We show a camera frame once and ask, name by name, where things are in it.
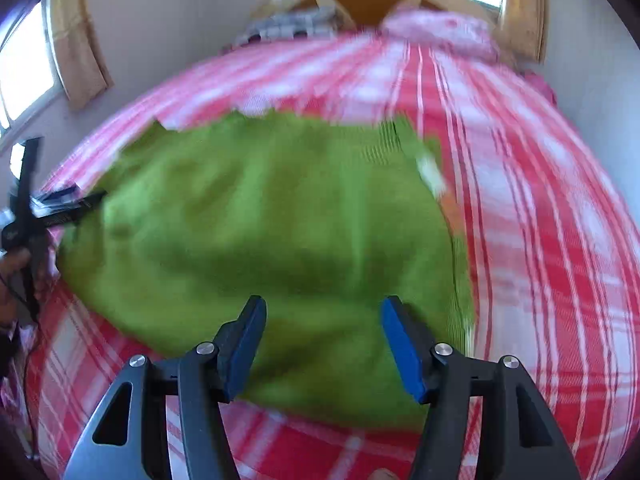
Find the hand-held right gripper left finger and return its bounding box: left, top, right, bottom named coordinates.
left=62, top=295, right=268, bottom=480

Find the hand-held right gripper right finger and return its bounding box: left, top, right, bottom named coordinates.
left=380, top=296, right=583, bottom=480

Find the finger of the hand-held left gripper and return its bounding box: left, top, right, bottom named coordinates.
left=34, top=185, right=81, bottom=206
left=37, top=190, right=109, bottom=229

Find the green orange striped knit sweater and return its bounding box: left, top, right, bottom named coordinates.
left=55, top=112, right=476, bottom=433

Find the person's left hand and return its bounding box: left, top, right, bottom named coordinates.
left=0, top=247, right=52, bottom=332

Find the large sliding window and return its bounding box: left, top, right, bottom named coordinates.
left=0, top=0, right=64, bottom=137

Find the yellow curtain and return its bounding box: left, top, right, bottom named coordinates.
left=497, top=0, right=549, bottom=64
left=47, top=0, right=114, bottom=112

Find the bed with red plaid sheet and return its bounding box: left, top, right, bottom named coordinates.
left=0, top=25, right=640, bottom=480

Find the grey floral pillow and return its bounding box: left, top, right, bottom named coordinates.
left=260, top=6, right=347, bottom=37

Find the pink cloth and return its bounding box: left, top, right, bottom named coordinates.
left=525, top=72, right=559, bottom=107

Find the pink quilt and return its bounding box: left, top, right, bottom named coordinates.
left=382, top=7, right=502, bottom=64

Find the black cable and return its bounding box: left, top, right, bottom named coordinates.
left=12, top=310, right=41, bottom=463

